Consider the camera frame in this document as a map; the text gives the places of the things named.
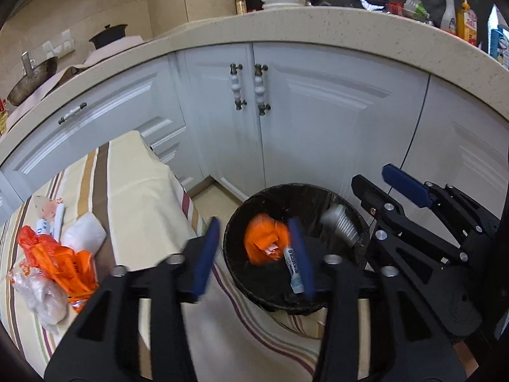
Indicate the white paper napkin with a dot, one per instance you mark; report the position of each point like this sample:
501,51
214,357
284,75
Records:
83,230

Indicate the pink wrapper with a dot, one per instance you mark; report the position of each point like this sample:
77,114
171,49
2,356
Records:
49,209

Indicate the clear orange-printed plastic bag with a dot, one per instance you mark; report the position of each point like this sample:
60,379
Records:
43,302

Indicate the yellow dish soap bottle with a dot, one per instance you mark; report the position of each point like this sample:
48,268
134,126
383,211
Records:
468,22

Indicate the black trash bin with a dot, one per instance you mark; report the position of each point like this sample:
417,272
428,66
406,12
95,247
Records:
258,286

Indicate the striped tablecloth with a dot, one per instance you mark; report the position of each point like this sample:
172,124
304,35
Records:
139,191

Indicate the blue carton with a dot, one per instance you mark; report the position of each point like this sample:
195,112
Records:
500,47

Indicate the beige stove cover cloth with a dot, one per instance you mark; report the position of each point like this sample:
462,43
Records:
115,45

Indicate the orange plastic bag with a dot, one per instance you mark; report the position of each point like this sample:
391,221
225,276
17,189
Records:
260,238
59,262

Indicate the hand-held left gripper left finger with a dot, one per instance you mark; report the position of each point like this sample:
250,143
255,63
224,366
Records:
206,258

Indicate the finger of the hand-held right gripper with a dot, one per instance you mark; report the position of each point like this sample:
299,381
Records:
381,207
405,185

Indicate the white toothpaste tube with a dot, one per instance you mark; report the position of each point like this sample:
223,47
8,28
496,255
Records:
291,264

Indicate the green packet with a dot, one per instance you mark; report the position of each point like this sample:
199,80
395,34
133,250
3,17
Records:
415,6

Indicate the grey plastic cup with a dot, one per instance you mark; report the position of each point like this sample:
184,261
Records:
340,223

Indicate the white wall socket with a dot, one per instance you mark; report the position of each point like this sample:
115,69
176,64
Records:
51,49
66,41

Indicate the white blue-printed tube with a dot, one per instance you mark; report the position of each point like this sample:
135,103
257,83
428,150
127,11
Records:
59,219

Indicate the white cabinet door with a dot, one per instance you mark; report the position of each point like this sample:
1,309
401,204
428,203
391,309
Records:
119,99
338,127
210,127
465,147

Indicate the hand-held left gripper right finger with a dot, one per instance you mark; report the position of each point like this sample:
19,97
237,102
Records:
301,254

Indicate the steel wok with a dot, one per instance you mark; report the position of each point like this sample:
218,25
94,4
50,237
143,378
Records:
32,83

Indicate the white spray bottle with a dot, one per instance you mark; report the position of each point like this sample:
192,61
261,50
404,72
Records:
448,14

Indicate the black cooking pot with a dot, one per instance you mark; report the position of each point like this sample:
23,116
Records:
107,38

